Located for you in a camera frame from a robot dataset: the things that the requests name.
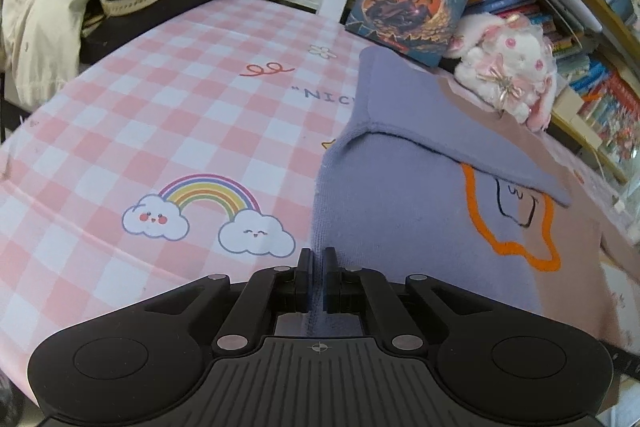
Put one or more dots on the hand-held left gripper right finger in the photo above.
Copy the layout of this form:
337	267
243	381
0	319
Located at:
331	279

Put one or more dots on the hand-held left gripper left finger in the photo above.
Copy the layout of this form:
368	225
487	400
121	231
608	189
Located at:
305	279

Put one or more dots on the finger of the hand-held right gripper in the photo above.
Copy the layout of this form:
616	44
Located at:
625	359

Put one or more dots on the purple and brown sweater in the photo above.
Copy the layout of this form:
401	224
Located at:
400	207

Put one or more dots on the pink checked table mat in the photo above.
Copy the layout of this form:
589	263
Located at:
150	107

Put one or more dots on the row of colourful books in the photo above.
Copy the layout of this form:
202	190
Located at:
600	92

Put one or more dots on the white pink plush bunny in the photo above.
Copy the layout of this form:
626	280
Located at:
505	67

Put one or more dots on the cream cloth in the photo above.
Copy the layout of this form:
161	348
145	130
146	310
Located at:
40	22

